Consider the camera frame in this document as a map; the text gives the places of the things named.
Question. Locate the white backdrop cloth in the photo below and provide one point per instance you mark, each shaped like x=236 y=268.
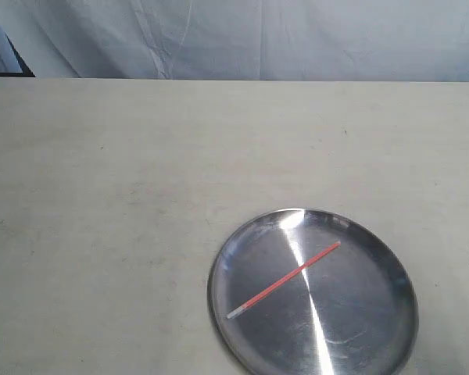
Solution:
x=242 y=40

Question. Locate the round silver metal plate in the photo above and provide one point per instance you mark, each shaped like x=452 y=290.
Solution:
x=352 y=312

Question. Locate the thin red plastic stick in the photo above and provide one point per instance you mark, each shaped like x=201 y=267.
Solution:
x=279 y=283

